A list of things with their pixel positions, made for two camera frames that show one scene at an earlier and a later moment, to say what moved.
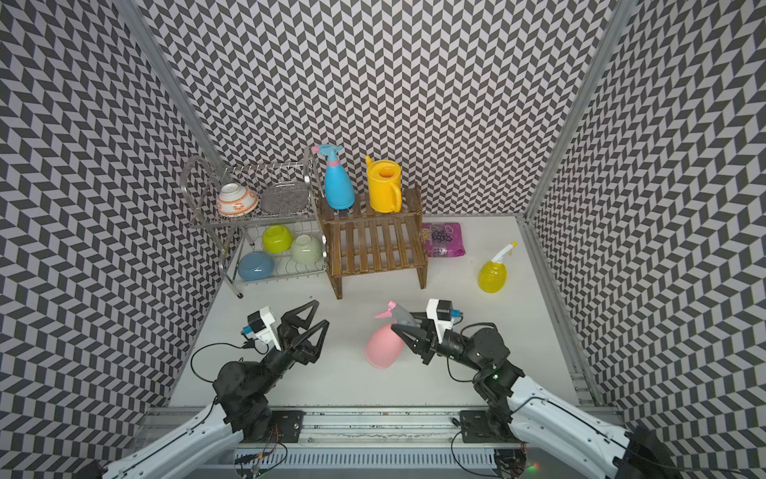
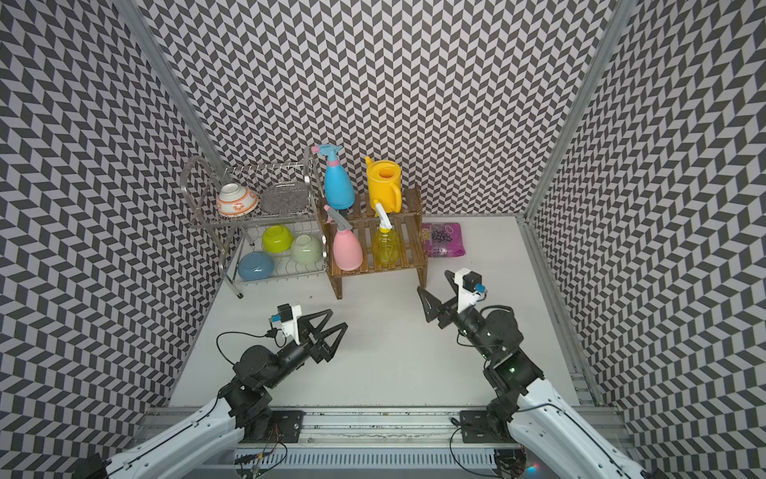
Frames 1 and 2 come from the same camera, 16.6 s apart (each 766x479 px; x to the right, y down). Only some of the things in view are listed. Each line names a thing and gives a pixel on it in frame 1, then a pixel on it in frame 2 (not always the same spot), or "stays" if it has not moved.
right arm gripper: x=427 y=342 -> x=437 y=307
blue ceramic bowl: x=255 y=266 stays
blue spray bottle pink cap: x=339 y=191 stays
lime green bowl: x=276 y=239 stays
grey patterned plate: x=284 y=198 stays
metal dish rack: x=266 y=220 stays
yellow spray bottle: x=493 y=274 -> x=386 y=251
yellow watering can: x=385 y=190 stays
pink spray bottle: x=384 y=345 -> x=347 y=252
